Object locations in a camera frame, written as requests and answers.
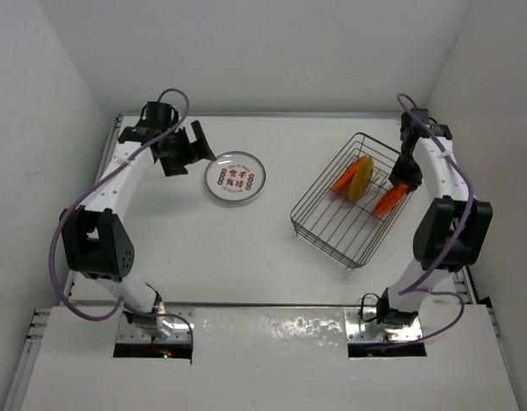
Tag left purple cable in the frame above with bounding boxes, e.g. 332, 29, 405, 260
48, 88, 194, 343

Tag white plate red characters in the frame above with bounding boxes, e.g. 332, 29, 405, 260
204, 151, 267, 200

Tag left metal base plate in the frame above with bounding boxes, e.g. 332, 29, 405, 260
115, 302, 195, 344

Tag metal base plate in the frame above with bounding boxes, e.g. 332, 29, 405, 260
344, 306, 423, 344
115, 302, 195, 344

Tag wire dish rack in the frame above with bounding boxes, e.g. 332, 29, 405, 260
290, 132, 412, 269

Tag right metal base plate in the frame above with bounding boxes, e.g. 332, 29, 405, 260
344, 306, 423, 344

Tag yellow plate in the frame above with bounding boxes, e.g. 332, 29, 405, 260
348, 157, 374, 203

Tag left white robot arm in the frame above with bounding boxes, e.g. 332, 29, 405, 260
61, 101, 215, 313

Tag orange plate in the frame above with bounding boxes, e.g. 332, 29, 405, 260
372, 183, 408, 217
331, 156, 366, 193

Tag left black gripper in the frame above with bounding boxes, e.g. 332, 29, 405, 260
160, 121, 214, 176

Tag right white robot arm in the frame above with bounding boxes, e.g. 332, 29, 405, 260
376, 108, 493, 328

